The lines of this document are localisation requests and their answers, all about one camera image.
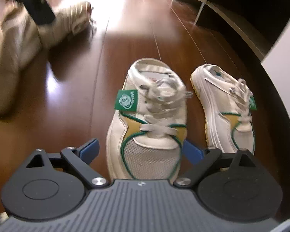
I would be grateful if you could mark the white orange mesh sneaker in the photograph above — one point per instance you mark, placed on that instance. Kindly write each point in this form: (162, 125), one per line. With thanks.
(71, 18)

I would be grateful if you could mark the beige quilted slipper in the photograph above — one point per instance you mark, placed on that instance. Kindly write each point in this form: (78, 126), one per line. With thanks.
(19, 44)

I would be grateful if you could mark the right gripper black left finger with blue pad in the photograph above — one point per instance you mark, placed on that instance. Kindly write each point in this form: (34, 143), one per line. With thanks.
(76, 161)

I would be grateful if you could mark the white green sneaker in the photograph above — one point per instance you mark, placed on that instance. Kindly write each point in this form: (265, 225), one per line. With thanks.
(227, 103)
(148, 129)

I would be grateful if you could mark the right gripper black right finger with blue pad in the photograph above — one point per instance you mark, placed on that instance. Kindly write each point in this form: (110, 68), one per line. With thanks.
(204, 162)

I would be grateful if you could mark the white cabinet door right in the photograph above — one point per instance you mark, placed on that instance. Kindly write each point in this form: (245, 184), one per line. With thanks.
(277, 66)

